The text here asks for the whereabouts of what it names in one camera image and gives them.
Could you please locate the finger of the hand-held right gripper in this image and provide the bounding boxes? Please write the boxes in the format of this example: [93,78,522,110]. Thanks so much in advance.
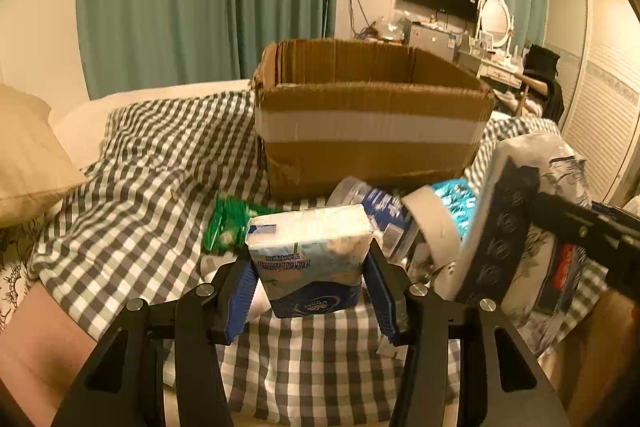
[527,187,640,304]

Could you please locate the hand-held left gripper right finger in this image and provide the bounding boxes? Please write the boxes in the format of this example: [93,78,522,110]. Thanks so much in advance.
[364,241,572,427]

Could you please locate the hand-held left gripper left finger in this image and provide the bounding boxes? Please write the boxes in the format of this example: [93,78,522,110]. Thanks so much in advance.
[50,251,261,427]

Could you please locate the blue white tissue pack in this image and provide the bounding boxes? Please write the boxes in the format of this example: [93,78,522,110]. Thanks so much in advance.
[244,204,376,320]

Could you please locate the brown cardboard box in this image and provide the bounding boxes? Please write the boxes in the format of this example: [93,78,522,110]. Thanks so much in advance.
[251,38,497,200]

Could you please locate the white printed plastic bag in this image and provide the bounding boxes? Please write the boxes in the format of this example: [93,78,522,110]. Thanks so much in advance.
[467,132,597,358]

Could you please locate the green snack packet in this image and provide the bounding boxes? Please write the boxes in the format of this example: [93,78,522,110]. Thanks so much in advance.
[201,193,277,254]

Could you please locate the white plastic strip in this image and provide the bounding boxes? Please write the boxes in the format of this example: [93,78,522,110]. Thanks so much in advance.
[402,186,465,304]

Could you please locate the clear jar with blue label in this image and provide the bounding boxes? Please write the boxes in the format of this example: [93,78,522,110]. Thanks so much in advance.
[327,176,420,269]

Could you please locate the teal foil packet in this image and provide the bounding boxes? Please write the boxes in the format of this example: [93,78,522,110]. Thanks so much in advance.
[432,178,485,239]

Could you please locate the white louvered wardrobe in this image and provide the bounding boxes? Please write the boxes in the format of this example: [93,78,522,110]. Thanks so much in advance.
[547,0,640,204]

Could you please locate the grey white checked blanket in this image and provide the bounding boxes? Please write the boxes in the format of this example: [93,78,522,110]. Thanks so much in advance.
[27,89,608,427]

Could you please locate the black bag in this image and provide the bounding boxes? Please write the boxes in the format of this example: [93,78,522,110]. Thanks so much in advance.
[524,44,567,124]

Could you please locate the white dressing table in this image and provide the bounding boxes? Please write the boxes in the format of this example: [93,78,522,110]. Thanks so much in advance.
[476,51,527,88]

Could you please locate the person's bare leg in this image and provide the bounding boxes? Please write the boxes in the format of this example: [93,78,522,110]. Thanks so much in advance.
[0,279,99,427]

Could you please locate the white round vanity mirror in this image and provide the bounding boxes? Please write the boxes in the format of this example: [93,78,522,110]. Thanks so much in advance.
[479,0,515,54]

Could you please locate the floral bed sheet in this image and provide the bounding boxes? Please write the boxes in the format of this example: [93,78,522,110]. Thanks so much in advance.
[0,226,43,334]

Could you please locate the grey mini fridge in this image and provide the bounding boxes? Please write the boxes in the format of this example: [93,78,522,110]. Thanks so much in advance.
[407,20,462,64]

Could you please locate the white pillow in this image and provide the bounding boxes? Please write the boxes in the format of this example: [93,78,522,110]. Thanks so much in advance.
[52,79,252,168]

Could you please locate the beige pillow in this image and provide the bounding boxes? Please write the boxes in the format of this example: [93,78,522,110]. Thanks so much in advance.
[0,82,89,229]

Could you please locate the wall cables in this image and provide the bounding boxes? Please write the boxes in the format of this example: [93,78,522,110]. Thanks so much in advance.
[347,0,377,38]

